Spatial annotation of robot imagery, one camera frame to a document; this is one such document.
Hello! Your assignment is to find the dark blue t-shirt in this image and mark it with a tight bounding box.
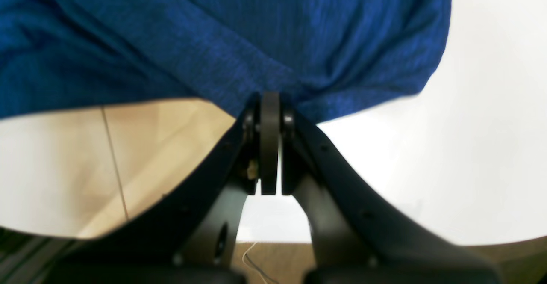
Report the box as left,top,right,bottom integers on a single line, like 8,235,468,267
0,0,452,123

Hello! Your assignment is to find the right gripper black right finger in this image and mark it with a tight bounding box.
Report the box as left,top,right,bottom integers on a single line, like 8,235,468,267
270,93,502,284

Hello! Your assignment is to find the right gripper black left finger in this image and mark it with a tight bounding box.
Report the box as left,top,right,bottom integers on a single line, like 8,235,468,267
43,91,271,284

